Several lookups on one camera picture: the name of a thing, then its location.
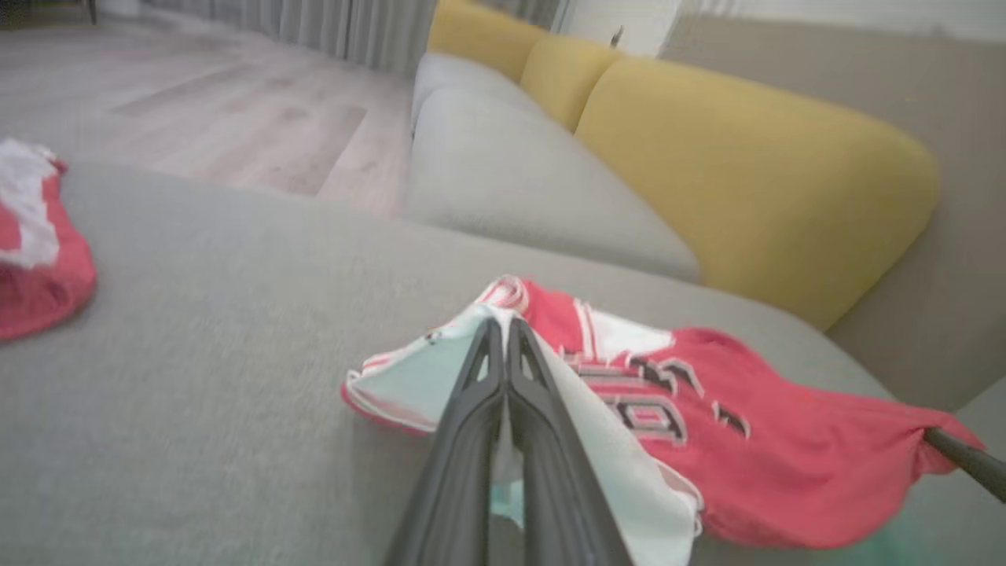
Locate grey pleated curtain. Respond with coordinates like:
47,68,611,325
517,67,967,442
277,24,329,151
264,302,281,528
141,0,567,77

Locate grey fabric sofa ottoman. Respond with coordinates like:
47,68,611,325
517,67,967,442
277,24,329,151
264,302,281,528
0,161,1006,566

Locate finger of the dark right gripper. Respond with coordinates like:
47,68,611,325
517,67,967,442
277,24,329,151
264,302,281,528
923,428,1006,504

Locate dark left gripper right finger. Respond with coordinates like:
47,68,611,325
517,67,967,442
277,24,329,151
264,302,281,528
506,317,633,566

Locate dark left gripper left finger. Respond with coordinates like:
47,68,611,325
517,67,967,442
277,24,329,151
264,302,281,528
384,318,505,566

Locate yellow sofa back cushion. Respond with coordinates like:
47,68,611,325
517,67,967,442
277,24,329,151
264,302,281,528
520,35,623,132
428,0,545,83
575,57,941,331

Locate red textured garment white trim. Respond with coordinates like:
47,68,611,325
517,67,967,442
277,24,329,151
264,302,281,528
0,138,97,343

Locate red white numbered jersey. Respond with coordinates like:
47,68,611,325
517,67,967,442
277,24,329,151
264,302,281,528
341,275,987,566

